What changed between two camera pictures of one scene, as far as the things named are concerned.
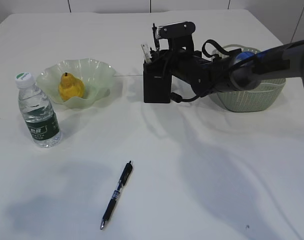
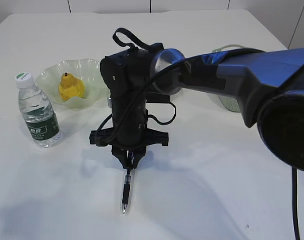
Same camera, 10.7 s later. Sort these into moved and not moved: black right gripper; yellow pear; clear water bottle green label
Moved: black right gripper
Not moved: clear water bottle green label; yellow pear
